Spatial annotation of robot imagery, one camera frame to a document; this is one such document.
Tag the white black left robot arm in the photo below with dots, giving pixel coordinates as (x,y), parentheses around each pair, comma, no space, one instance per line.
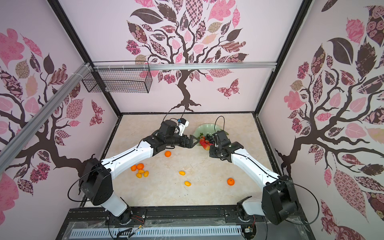
(97,180)

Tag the black base frame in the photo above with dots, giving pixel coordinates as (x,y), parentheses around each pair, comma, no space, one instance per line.
(253,228)

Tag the dark grape bunch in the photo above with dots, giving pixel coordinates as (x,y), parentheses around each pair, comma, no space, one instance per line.
(210,138)

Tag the aluminium rail left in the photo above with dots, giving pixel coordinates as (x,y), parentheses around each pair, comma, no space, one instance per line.
(12,149)

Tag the aluminium rail back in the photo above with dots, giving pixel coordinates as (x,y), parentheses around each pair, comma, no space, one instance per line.
(200,66)

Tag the black wire basket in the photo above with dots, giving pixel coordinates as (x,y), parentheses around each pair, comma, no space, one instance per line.
(119,77)

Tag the aluminium rail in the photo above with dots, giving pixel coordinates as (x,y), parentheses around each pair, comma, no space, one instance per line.
(12,149)
(200,66)

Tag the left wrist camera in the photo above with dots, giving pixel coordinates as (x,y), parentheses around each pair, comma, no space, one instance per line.
(182,124)

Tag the green scalloped fruit bowl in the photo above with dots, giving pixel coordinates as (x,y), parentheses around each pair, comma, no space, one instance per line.
(204,129)

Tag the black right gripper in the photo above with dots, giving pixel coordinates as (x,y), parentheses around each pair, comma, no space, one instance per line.
(211,152)

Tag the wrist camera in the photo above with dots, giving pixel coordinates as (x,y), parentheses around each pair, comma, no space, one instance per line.
(221,138)
(182,124)

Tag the orange mandarin left pile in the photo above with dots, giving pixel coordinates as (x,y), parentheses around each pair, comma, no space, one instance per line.
(140,166)

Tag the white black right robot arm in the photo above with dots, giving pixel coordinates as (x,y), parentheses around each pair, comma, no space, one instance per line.
(279,199)

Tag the white vented strip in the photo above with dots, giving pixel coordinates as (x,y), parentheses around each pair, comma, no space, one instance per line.
(154,232)

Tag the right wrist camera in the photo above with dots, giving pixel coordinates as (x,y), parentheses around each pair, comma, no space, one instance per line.
(221,138)

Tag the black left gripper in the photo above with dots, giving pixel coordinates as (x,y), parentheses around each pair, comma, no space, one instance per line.
(189,145)

